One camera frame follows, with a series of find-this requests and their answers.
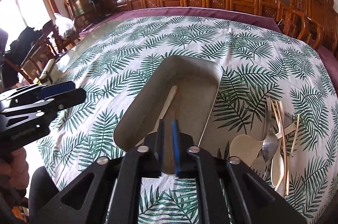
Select black clothes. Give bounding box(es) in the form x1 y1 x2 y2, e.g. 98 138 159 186
5 26 45 61

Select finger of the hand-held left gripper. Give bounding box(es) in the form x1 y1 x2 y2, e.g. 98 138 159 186
0 88 87 132
0 81 76 108

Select clear plastic bag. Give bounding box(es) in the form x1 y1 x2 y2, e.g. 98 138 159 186
53 13 76 38

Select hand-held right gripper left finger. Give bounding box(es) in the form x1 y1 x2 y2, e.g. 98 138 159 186
32 120 165 224

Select grey rectangular tray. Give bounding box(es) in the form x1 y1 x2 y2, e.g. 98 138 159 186
113 54 224 175

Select person's left forearm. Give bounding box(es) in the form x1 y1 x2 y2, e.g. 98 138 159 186
0 146 30 191

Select wooden armchair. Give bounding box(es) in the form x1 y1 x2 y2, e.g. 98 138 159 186
275 1 307 42

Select cream plastic spoon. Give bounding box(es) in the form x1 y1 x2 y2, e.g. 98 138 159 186
271 101 287 191

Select cream plastic fork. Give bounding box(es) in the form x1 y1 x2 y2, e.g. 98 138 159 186
152 85 178 135

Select leaf print tablecloth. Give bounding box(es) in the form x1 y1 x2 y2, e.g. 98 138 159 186
37 15 338 224

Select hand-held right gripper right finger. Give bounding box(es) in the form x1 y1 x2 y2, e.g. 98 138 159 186
172 120 308 224

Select cream rice spoon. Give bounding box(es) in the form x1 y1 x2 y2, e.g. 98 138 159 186
229 124 295 161

